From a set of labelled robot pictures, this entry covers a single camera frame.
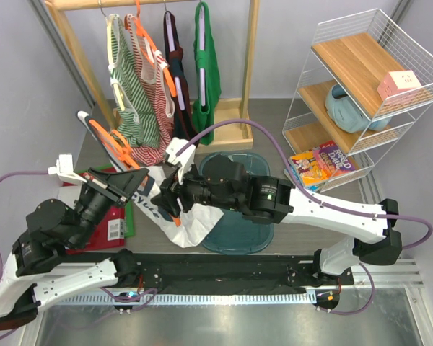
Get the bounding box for wooden clothes rack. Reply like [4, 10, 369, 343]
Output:
[44, 0, 260, 154]

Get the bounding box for lilac hanger in green top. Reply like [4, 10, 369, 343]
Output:
[197, 2, 206, 107]

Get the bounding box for white wire shelf rack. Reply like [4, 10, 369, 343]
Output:
[282, 9, 433, 192]

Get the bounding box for white paper sheets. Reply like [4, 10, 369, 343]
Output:
[56, 185, 82, 209]

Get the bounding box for red striped tank top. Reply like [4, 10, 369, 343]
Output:
[126, 14, 175, 166]

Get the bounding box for lilac hanger in maroon top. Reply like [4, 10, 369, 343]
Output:
[164, 10, 187, 111]

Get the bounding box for orange hanger on rack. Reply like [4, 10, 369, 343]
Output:
[124, 0, 177, 97]

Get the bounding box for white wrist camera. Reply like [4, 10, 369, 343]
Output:
[165, 137, 196, 185]
[48, 154, 84, 185]

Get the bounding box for dark maroon tank top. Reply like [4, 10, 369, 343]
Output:
[163, 11, 198, 141]

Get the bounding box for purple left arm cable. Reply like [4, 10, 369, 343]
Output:
[0, 170, 163, 342]

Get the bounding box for teal transparent plastic bin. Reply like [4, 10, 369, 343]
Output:
[201, 152, 274, 255]

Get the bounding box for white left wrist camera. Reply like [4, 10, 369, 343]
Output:
[48, 154, 84, 185]

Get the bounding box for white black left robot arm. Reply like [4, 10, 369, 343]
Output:
[0, 168, 149, 331]

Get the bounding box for colourful Roald Dahl book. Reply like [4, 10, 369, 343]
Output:
[288, 141, 360, 190]

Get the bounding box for white navy-trimmed tank top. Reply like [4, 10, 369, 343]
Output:
[76, 110, 223, 248]

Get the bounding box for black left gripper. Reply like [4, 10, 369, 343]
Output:
[71, 167, 151, 248]

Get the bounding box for orange plastic hanger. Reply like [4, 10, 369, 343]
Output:
[81, 116, 183, 228]

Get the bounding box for pink cube power socket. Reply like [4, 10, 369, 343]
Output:
[377, 70, 421, 100]

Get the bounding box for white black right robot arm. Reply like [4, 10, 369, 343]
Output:
[152, 155, 402, 285]

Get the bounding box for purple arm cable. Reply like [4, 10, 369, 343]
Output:
[0, 170, 163, 342]
[178, 118, 433, 319]

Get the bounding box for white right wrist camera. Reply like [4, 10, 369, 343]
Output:
[165, 137, 196, 185]

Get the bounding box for blue paperback book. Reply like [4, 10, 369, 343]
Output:
[283, 167, 321, 192]

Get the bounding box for green folder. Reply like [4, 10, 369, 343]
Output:
[95, 165, 136, 239]

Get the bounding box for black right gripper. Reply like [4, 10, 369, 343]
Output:
[151, 158, 242, 218]

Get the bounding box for cream plastic hanger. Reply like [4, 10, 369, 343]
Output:
[105, 13, 128, 112]

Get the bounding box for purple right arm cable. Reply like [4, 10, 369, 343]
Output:
[178, 118, 433, 319]

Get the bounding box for red book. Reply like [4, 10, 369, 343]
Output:
[62, 182, 126, 254]

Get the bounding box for light blue cap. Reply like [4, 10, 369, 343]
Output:
[325, 84, 391, 133]

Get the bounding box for green striped tank top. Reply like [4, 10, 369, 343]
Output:
[106, 14, 159, 148]

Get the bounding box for white slotted cable duct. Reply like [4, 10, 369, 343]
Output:
[58, 291, 317, 308]

